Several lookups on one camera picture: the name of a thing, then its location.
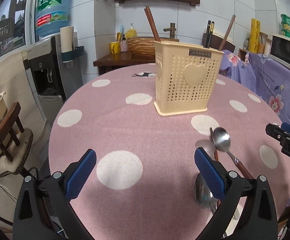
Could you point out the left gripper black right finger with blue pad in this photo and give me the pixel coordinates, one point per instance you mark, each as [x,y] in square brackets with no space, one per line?
[258,219]

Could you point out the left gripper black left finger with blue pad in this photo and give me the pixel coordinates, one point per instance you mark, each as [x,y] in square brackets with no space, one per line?
[43,209]

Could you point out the curved brown wooden chopstick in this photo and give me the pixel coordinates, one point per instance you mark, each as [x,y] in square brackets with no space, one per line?
[227,33]

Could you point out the purple floral cloth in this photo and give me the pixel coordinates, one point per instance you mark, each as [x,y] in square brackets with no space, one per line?
[268,79]

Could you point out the brown chopstick on table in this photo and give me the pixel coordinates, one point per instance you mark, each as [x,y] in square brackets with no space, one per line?
[215,149]

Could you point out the white microwave oven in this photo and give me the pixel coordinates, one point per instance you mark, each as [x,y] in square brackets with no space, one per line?
[280,50]

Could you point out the pink polka dot tablecloth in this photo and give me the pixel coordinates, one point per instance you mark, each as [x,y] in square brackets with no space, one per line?
[143,184]

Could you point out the green stacked cups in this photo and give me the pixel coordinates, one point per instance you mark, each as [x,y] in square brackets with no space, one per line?
[285,25]

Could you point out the yellow roll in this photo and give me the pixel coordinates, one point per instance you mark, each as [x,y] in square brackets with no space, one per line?
[254,35]

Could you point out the cream plastic utensil holder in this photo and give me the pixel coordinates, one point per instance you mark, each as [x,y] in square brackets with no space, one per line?
[185,77]

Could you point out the brown white rice cooker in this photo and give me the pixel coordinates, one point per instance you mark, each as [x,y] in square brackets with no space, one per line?
[216,40]

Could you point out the black gold-tipped chopstick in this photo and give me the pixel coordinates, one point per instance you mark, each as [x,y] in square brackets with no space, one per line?
[209,36]
[207,33]

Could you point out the grey water dispenser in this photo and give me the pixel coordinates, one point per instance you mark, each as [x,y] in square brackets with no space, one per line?
[55,73]

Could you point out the dark wooden sink counter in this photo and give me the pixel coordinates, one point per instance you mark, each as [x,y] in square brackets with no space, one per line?
[115,61]

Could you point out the brass faucet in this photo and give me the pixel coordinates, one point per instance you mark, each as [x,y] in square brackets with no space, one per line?
[171,30]

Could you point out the woven brown basin sink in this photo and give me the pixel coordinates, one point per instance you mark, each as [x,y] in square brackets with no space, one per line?
[141,46]

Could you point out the yellow mug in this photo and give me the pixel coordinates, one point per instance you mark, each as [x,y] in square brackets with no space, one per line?
[115,47]

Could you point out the brown wooden chopstick in holder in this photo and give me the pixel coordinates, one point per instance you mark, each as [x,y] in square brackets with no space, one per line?
[153,22]

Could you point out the small pink floral bottle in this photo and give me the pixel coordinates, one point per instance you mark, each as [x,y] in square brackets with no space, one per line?
[123,44]

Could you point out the yellow soap bottle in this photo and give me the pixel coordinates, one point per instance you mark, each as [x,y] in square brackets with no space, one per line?
[131,32]

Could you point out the blue water jug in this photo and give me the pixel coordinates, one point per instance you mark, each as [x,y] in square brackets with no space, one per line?
[51,16]

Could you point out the steel spoon wooden handle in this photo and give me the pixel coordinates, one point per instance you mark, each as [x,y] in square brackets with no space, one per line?
[222,141]

